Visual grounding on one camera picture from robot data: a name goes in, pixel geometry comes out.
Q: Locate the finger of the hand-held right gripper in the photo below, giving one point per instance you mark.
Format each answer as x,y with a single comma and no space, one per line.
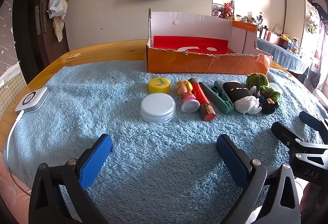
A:
310,118
281,131

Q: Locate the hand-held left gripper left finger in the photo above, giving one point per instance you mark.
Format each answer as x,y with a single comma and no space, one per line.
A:
94,160

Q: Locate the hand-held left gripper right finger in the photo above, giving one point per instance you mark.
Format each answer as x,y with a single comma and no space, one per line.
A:
232,160

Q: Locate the dark-haired boy figurine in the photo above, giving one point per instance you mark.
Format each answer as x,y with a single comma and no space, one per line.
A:
269,108

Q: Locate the small clear plastic box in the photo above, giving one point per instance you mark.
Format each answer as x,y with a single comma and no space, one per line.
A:
277,86

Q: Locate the green yarn ball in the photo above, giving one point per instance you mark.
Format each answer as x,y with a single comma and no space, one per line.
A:
256,80

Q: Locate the blonde girl figurine pink dress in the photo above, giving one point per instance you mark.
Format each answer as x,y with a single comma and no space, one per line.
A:
189,98

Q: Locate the orange cardboard box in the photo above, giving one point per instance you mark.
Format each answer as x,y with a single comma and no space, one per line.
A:
205,65

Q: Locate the yellow bottle cap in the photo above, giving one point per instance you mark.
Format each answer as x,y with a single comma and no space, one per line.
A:
159,84

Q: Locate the small green yarn piece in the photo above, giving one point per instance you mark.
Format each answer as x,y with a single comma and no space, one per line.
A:
271,93

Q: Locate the blue fluffy towel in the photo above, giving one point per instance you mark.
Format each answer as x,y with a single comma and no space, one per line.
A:
102,111

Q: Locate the teal plastic clip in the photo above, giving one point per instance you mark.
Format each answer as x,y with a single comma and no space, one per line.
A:
225,106

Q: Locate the black and white doll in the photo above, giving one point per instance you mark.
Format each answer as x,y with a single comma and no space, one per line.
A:
235,92

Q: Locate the blue cloth covered table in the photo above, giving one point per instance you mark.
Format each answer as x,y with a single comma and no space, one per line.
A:
281,56

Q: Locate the red wrapped wooden stick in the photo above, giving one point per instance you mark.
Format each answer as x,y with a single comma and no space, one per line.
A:
201,94

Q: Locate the white jar lid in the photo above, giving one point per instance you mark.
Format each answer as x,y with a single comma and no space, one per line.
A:
157,107

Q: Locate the pink cloth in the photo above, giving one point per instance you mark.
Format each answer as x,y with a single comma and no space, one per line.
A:
12,188

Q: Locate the white square device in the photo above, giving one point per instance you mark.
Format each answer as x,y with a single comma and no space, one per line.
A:
32,99

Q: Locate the row of bottles and jars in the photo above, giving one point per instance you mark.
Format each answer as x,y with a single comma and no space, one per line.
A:
266,31

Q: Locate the white cabinet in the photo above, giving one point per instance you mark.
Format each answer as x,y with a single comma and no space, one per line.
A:
294,16

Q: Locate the red plush toy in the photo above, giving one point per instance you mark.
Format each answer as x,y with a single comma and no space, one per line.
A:
226,11

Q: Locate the red plastic bag white print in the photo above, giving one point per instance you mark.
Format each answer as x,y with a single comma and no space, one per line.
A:
166,43

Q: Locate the star printed curtain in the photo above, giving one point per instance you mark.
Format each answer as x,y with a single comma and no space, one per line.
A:
6,34

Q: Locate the clear plastic bag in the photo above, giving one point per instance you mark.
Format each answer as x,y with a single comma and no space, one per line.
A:
57,4

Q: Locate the dark brown door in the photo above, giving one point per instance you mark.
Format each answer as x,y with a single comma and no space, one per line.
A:
28,8

